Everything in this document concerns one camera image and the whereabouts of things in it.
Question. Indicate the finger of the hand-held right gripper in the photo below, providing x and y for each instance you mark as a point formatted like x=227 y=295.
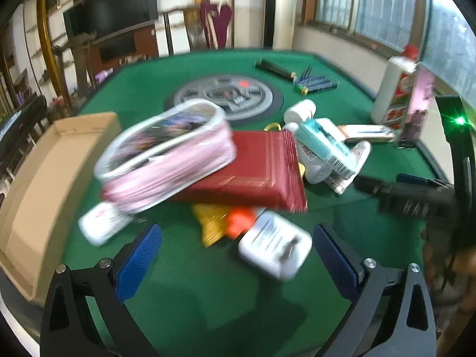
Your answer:
x=412 y=180
x=372 y=186

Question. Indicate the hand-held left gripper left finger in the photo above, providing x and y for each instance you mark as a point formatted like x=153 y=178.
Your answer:
x=143 y=256

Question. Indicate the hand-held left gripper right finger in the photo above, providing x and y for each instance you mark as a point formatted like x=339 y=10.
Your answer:
x=334 y=260

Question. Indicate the white bottle with text label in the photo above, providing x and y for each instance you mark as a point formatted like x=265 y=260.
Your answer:
x=100 y=225

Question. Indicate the white plastic bottle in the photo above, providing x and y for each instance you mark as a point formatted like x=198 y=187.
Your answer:
x=316 y=171

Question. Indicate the white bottle with orange cap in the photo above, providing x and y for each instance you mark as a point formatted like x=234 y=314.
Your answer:
x=275 y=245

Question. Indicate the teal cartoon tissue pack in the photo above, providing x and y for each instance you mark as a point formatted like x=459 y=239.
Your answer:
x=323 y=141

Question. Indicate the yellow snack packet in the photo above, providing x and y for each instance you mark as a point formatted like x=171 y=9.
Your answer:
x=212 y=227

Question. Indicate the pink transparent pouch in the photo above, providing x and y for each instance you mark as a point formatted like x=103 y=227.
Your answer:
x=167 y=163

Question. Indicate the white pill bottle red label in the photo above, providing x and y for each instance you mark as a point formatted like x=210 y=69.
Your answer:
x=299 y=111

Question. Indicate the yellow case with gold clasp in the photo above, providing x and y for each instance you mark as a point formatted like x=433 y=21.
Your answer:
x=272 y=124

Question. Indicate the red foil packet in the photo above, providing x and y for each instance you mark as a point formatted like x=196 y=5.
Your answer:
x=253 y=171

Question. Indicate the cardboard box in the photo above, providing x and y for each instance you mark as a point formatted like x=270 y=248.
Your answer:
x=37 y=178

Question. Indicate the person's right hand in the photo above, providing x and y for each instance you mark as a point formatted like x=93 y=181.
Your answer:
x=433 y=260

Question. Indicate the white and orange carton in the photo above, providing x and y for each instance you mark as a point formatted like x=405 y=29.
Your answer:
x=366 y=132

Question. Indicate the white liquor bottle red cap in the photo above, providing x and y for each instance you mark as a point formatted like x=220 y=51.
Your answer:
x=390 y=89

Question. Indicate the round grey table console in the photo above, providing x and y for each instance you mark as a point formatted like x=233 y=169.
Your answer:
x=208 y=89

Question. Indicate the black glass side table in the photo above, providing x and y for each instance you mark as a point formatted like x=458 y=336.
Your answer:
x=26 y=119

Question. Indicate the barred window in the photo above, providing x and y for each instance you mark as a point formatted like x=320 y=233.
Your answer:
x=372 y=3

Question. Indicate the dark wooden armchair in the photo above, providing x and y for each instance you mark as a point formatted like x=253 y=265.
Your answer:
x=81 y=63

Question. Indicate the brown television cabinet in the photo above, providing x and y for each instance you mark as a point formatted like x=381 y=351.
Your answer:
x=145 y=44

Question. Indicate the maroon fringed cloth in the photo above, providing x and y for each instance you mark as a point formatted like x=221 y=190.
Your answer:
x=219 y=22

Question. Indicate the wooden chair with cloth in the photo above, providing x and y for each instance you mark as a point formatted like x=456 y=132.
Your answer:
x=191 y=26

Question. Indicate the gold metal frame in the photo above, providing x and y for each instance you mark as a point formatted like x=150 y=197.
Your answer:
x=52 y=55

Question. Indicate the black wall television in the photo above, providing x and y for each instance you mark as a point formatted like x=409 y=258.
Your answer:
x=111 y=3

